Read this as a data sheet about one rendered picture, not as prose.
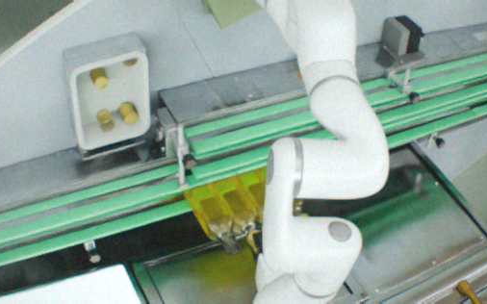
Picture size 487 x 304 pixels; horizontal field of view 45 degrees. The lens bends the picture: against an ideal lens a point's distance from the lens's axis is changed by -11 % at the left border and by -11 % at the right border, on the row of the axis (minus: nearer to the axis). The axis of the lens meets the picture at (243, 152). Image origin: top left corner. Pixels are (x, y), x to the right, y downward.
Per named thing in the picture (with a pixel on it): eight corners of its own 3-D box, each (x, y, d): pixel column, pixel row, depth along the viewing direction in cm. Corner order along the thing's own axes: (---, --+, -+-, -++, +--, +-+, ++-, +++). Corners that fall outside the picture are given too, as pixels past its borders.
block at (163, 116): (153, 141, 151) (164, 160, 146) (151, 110, 144) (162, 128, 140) (167, 138, 152) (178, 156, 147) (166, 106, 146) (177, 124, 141)
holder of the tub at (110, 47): (74, 144, 148) (83, 165, 143) (63, 49, 130) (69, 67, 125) (140, 126, 155) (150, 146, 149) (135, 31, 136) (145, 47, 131)
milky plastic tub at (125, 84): (71, 130, 145) (80, 153, 139) (62, 50, 130) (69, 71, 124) (139, 111, 151) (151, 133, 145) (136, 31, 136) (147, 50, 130)
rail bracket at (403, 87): (380, 76, 163) (409, 106, 154) (384, 53, 158) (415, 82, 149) (391, 73, 164) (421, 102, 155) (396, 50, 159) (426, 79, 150)
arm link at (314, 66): (304, 120, 100) (304, 35, 88) (285, 35, 117) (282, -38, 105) (364, 115, 100) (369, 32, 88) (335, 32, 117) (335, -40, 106)
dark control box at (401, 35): (380, 40, 173) (397, 56, 167) (384, 16, 168) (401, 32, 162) (401, 37, 176) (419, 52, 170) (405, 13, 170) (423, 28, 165)
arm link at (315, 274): (334, 214, 109) (247, 212, 107) (369, 129, 93) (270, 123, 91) (346, 295, 98) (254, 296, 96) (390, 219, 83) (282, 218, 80)
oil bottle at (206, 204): (175, 183, 153) (212, 246, 139) (175, 165, 150) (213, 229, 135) (197, 177, 155) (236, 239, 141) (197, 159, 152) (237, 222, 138)
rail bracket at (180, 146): (165, 165, 147) (185, 203, 139) (162, 108, 136) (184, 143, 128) (176, 163, 148) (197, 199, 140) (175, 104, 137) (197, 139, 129)
